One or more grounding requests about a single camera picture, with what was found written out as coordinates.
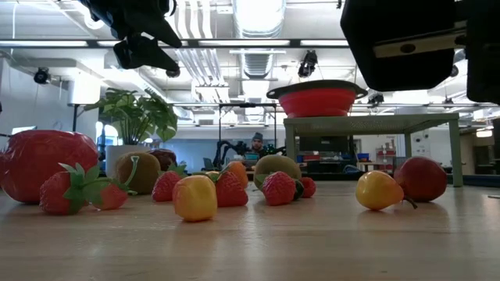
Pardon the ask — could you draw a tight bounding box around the red nectarine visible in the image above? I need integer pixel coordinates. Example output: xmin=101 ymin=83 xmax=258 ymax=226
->
xmin=393 ymin=156 xmax=448 ymax=203

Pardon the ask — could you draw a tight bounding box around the large red tomato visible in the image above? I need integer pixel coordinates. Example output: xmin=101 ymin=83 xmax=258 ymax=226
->
xmin=0 ymin=130 xmax=99 ymax=204

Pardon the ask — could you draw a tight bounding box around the brown kiwi fruit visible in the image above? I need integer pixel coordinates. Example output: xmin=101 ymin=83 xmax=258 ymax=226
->
xmin=253 ymin=155 xmax=302 ymax=191
xmin=114 ymin=151 xmax=162 ymax=195

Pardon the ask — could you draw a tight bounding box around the green plant in white pot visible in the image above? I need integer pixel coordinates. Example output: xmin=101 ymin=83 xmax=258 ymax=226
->
xmin=84 ymin=87 xmax=179 ymax=179

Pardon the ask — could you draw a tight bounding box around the dark maroon fruit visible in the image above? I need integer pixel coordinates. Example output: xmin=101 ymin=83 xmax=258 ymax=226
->
xmin=150 ymin=148 xmax=177 ymax=173

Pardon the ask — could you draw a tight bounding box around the orange tangerine with leaf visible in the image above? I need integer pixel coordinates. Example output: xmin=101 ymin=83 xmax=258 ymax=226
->
xmin=226 ymin=161 xmax=249 ymax=185

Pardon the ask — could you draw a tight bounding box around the person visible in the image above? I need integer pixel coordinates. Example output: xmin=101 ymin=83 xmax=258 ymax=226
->
xmin=249 ymin=131 xmax=270 ymax=155

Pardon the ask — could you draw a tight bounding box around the dark black cherry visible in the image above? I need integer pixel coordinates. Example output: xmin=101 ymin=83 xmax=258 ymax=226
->
xmin=292 ymin=178 xmax=305 ymax=201

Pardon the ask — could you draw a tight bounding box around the green perforated metal shelf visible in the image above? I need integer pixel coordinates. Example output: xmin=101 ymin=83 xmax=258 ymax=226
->
xmin=284 ymin=112 xmax=464 ymax=188

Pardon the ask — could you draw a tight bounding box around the red collapsible colander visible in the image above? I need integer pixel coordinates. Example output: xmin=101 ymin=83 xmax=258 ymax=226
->
xmin=266 ymin=79 xmax=369 ymax=119

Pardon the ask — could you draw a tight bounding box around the black metal rack frame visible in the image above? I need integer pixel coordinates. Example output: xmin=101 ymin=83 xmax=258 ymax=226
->
xmin=217 ymin=102 xmax=279 ymax=155

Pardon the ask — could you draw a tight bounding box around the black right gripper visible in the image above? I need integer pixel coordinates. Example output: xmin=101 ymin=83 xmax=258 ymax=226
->
xmin=339 ymin=0 xmax=500 ymax=105

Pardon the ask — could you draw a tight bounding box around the small red strawberry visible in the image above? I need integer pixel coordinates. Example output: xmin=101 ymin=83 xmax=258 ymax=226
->
xmin=300 ymin=176 xmax=316 ymax=199
xmin=152 ymin=163 xmax=188 ymax=202
xmin=212 ymin=170 xmax=249 ymax=208
xmin=262 ymin=171 xmax=297 ymax=207
xmin=93 ymin=155 xmax=140 ymax=211
xmin=38 ymin=162 xmax=97 ymax=215

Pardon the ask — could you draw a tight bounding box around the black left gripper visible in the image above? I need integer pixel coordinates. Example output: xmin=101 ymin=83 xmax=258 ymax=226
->
xmin=77 ymin=0 xmax=183 ymax=72

